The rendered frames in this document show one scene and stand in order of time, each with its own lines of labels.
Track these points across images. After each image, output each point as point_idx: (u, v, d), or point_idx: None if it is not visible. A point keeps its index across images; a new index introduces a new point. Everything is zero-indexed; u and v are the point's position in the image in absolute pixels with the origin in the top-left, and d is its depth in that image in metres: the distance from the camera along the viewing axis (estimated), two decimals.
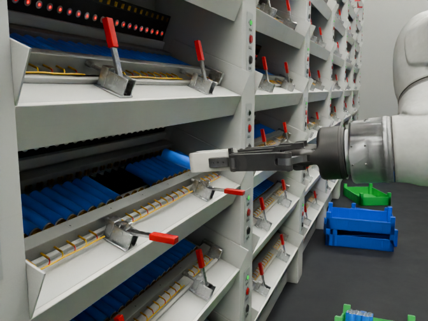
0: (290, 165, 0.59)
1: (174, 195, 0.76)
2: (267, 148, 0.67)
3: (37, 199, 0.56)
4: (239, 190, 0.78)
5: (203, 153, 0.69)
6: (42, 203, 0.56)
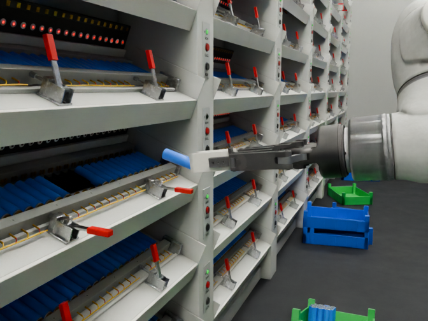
0: None
1: (126, 193, 0.82)
2: None
3: None
4: (187, 189, 0.84)
5: None
6: None
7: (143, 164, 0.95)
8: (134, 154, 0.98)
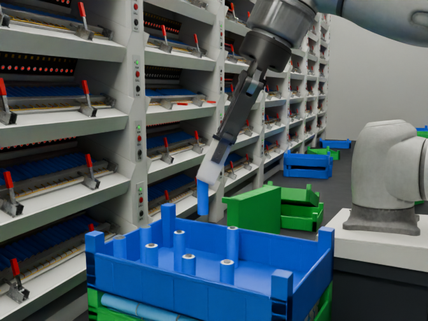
0: None
1: (185, 101, 1.73)
2: None
3: None
4: (213, 100, 1.76)
5: None
6: None
7: (189, 93, 1.87)
8: (184, 89, 1.90)
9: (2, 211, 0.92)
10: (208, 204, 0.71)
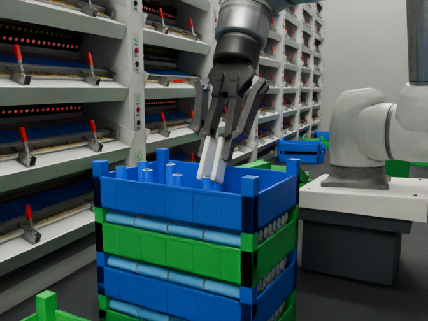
0: (197, 81, 0.75)
1: None
2: None
3: None
4: None
5: (208, 168, 0.71)
6: None
7: (185, 74, 2.00)
8: (180, 71, 2.03)
9: (18, 162, 1.05)
10: (159, 71, 1.84)
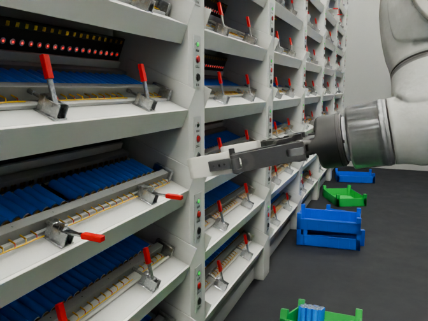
0: None
1: (120, 199, 0.87)
2: None
3: None
4: (178, 195, 0.89)
5: None
6: None
7: (136, 171, 1.00)
8: (128, 161, 1.03)
9: None
10: (70, 181, 0.84)
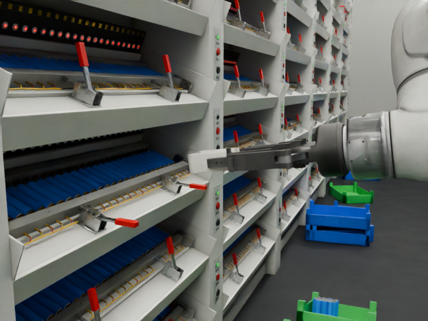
0: (290, 162, 0.59)
1: (145, 189, 0.88)
2: (267, 146, 0.68)
3: (23, 191, 0.68)
4: (202, 185, 0.90)
5: (202, 153, 0.68)
6: (27, 194, 0.68)
7: (158, 162, 1.01)
8: (149, 153, 1.04)
9: None
10: (97, 170, 0.85)
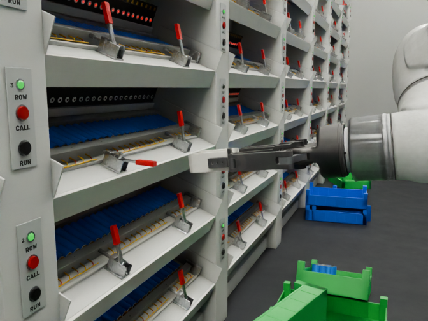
0: None
1: (158, 145, 0.96)
2: None
3: None
4: (177, 114, 1.00)
5: None
6: (51, 135, 0.76)
7: (164, 123, 1.10)
8: (155, 116, 1.13)
9: None
10: (109, 123, 0.94)
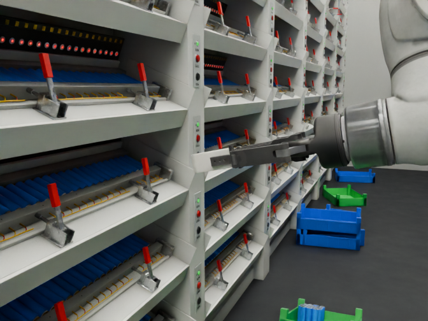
0: None
1: (119, 199, 0.87)
2: None
3: None
4: (142, 162, 0.91)
5: (211, 169, 0.71)
6: None
7: (130, 167, 1.00)
8: (122, 158, 1.03)
9: None
10: (63, 176, 0.84)
